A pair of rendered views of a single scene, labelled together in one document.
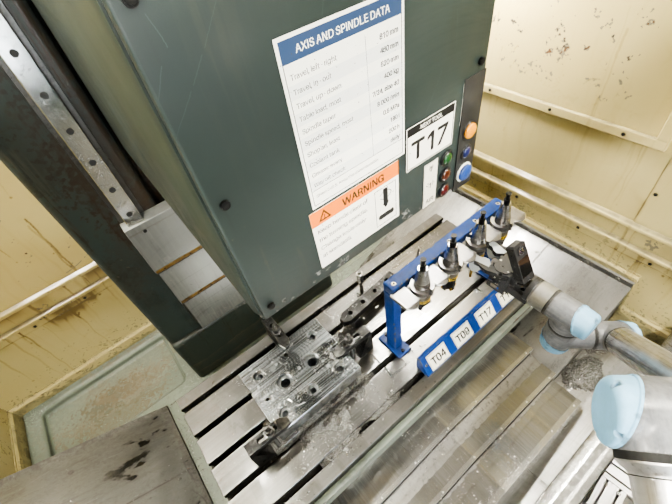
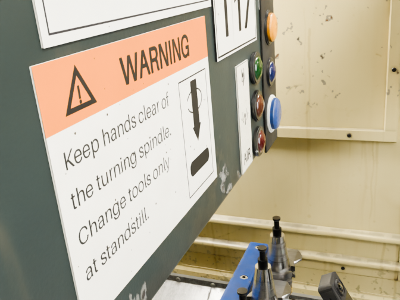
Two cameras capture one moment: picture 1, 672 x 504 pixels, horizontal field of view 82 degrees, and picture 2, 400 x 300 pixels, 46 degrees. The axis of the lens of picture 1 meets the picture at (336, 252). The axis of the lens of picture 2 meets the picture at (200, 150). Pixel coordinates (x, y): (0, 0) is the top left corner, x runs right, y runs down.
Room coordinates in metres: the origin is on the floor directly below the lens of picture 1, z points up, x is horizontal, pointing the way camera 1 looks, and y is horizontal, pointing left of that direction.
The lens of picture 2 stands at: (0.21, 0.07, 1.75)
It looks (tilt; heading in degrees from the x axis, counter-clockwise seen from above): 20 degrees down; 323
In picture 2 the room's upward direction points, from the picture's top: 5 degrees counter-clockwise
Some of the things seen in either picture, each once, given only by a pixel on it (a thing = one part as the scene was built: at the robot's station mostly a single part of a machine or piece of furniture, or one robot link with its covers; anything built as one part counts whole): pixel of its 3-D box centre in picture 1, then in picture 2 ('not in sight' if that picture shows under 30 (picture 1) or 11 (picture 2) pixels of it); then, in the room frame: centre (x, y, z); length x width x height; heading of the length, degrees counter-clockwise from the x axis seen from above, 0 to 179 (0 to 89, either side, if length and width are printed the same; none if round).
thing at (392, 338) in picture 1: (393, 319); not in sight; (0.60, -0.13, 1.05); 0.10 x 0.05 x 0.30; 30
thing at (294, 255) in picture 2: (513, 214); (284, 255); (0.78, -0.54, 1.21); 0.07 x 0.05 x 0.01; 30
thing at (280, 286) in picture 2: (489, 233); (271, 288); (0.72, -0.44, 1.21); 0.07 x 0.05 x 0.01; 30
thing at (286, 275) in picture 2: (501, 223); (278, 271); (0.75, -0.49, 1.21); 0.06 x 0.06 x 0.03
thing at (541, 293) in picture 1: (542, 294); not in sight; (0.51, -0.50, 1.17); 0.08 x 0.05 x 0.08; 120
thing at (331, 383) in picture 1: (299, 374); not in sight; (0.53, 0.18, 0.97); 0.29 x 0.23 x 0.05; 120
